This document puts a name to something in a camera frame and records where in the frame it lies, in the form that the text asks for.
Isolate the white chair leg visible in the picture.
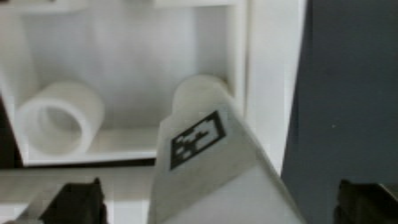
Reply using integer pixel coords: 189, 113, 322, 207
148, 75, 308, 224

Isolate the white U-shaped fence wall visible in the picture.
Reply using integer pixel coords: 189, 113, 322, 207
4, 0, 308, 224

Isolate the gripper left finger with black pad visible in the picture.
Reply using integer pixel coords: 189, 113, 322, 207
16, 177, 111, 224

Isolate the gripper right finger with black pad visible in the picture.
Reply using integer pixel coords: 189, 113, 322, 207
333, 180, 398, 224

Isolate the white chair seat part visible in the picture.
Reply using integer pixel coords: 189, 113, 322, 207
0, 0, 249, 167

